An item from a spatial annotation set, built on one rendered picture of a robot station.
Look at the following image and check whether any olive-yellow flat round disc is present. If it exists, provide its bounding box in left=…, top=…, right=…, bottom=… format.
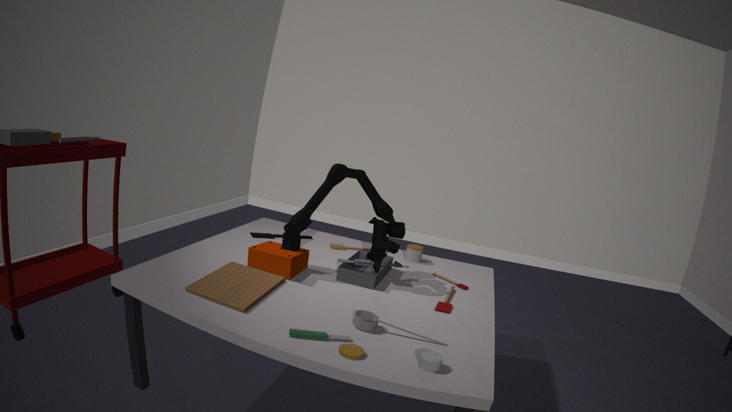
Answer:
left=339, top=344, right=364, bottom=360

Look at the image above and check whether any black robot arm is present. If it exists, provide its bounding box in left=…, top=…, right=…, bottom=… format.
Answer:
left=281, top=164, right=405, bottom=254

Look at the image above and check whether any grey saucepan with long handle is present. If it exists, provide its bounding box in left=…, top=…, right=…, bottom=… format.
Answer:
left=353, top=310, right=448, bottom=346

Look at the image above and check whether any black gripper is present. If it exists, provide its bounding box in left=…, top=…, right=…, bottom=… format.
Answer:
left=367, top=233, right=391, bottom=272

